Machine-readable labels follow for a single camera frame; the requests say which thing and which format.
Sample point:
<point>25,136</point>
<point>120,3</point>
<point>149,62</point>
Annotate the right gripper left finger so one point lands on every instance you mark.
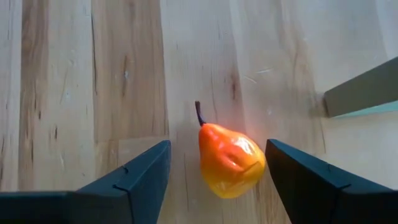
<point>93,208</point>

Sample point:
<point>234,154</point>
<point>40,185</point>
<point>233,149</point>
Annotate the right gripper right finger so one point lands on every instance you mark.
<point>326,202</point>

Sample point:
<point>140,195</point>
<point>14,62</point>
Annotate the small orange plastic fruit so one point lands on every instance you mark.
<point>230,161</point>

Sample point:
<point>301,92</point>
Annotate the green perforated metal riser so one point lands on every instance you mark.
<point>363,91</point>

